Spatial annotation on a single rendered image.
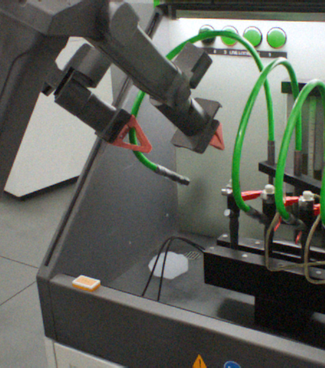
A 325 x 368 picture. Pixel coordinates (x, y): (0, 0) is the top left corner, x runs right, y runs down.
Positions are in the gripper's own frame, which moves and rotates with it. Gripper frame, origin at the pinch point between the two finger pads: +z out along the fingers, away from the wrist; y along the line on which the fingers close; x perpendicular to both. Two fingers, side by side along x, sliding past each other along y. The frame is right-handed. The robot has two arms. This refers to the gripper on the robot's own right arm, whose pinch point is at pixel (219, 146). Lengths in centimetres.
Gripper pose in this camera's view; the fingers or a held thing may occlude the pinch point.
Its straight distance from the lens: 124.1
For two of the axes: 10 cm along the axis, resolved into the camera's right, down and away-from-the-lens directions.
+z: 5.7, 4.4, 6.9
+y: 4.8, -8.6, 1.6
